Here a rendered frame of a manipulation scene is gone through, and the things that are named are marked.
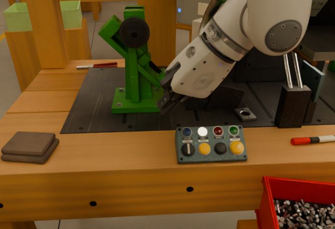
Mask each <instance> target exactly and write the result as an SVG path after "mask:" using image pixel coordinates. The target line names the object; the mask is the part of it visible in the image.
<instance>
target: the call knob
mask: <svg viewBox="0 0 335 229"><path fill-rule="evenodd" d="M182 151H183V153H184V154H185V155H188V156H189V155H192V154H193V153H194V146H193V145H192V144H191V143H186V144H184V146H183V147H182Z"/></svg>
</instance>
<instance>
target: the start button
mask: <svg viewBox="0 0 335 229"><path fill-rule="evenodd" d="M230 150H231V151H232V152H233V153H234V154H241V153H242V152H243V150H244V145H243V144H242V143H241V142H240V141H234V142H232V143H231V144H230Z"/></svg>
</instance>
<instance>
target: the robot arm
mask: <svg viewBox="0 0 335 229"><path fill-rule="evenodd" d="M311 6H312V0H227V1H226V2H225V3H224V4H223V6H222V7H221V8H220V9H219V10H218V12H217V13H216V14H215V15H214V16H213V18H212V19H211V20H210V21H209V22H208V23H207V25H206V26H205V27H204V28H203V30H204V32H203V34H202V35H201V36H200V35H199V36H198V37H197V38H196V39H195V40H193V41H192V42H191V43H190V44H189V45H188V46H187V47H185V48H184V49H183V50H182V51H181V52H180V53H179V54H178V55H177V56H176V58H175V59H174V60H173V61H172V62H171V63H170V65H169V66H168V67H167V69H166V70H165V73H164V75H165V77H164V78H163V79H162V80H160V82H159V83H160V85H161V87H162V88H163V89H165V90H166V93H165V94H164V95H163V96H162V97H161V98H160V100H159V101H158V102H157V106H158V108H159V110H160V113H161V114H162V115H169V114H170V113H171V112H172V111H173V110H174V109H175V108H176V107H177V106H178V105H179V102H180V103H183V102H184V101H185V100H186V99H188V98H189V97H196V98H206V97H208V96H209V95H210V94H211V93H212V92H213V91H214V90H215V89H216V88H217V86H218V85H219V84H220V83H221V82H222V81H223V80H224V78H225V77H226V76H227V75H228V73H229V72H230V71H231V69H232V68H233V66H234V65H235V63H236V61H240V60H241V59H242V58H243V57H244V56H245V55H246V54H247V53H248V52H249V51H250V50H251V49H252V48H253V47H254V46H255V48H257V49H258V50H259V51H260V52H262V53H264V54H266V55H270V56H280V55H284V54H287V53H289V52H290V51H292V50H293V49H295V48H296V47H297V46H298V44H299V43H300V42H301V40H302V39H303V37H304V35H305V32H306V30H307V27H308V23H309V19H310V13H311Z"/></svg>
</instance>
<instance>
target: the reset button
mask: <svg viewBox="0 0 335 229"><path fill-rule="evenodd" d="M199 151H200V153H202V154H208V153H209V152H210V146H209V145H208V144H207V143H202V144H201V145H200V146H199Z"/></svg>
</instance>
